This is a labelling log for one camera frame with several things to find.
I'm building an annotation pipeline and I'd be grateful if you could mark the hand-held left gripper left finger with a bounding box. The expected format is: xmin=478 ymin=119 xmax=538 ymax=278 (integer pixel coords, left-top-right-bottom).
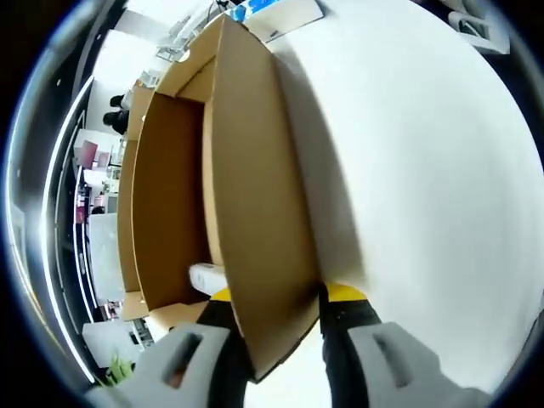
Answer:
xmin=131 ymin=286 xmax=256 ymax=408

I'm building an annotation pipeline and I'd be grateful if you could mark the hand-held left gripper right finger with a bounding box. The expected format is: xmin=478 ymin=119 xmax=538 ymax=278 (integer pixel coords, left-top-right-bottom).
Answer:
xmin=318 ymin=282 xmax=496 ymax=408

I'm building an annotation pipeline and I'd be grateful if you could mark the white tube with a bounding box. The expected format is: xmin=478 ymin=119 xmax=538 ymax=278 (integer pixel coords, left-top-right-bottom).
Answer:
xmin=188 ymin=262 xmax=229 ymax=295

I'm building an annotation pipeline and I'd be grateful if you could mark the brown cardboard shoe box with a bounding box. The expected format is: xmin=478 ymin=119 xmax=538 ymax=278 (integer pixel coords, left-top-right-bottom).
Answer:
xmin=116 ymin=16 xmax=322 ymax=383

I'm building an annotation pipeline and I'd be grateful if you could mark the blue and white pack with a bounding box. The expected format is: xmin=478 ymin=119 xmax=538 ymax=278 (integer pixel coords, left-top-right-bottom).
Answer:
xmin=224 ymin=0 xmax=326 ymax=43

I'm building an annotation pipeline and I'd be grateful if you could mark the white frosted desk partition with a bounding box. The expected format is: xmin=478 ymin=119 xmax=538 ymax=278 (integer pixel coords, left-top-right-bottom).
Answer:
xmin=88 ymin=212 xmax=124 ymax=303

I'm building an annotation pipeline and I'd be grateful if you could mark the red display screen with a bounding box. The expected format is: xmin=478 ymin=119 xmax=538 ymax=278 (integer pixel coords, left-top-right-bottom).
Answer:
xmin=75 ymin=139 xmax=98 ymax=169

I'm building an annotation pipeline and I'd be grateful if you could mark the white table sign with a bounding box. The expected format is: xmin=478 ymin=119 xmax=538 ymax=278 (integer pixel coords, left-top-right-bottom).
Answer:
xmin=448 ymin=8 xmax=511 ymax=55

